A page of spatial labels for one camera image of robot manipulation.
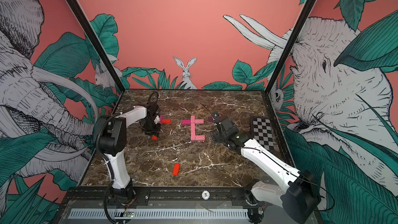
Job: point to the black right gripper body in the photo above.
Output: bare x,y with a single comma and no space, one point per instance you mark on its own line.
215,134

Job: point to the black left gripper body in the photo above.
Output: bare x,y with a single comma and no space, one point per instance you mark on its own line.
151,127

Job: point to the pink row block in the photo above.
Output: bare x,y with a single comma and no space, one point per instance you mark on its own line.
200,138
192,126
193,136

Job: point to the pink block top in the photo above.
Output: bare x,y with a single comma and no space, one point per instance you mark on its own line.
199,121

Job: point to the red row block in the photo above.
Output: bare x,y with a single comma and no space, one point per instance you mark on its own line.
176,169

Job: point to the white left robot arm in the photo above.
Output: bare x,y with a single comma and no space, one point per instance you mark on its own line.
111,139

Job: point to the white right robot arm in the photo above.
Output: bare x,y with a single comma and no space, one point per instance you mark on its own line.
296,191

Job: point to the checkerboard calibration plate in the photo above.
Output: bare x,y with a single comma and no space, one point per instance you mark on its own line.
261,131

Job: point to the black front frame rail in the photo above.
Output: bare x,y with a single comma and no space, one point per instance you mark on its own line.
239,196

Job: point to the white slotted cable duct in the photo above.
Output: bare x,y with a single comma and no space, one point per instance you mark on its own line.
158,213

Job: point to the black left corner frame post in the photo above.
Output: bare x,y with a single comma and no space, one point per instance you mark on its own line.
93,38

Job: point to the black corner frame post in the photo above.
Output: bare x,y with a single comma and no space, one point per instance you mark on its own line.
93,38
305,12

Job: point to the black right corner frame post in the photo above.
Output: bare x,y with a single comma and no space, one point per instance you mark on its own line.
305,12

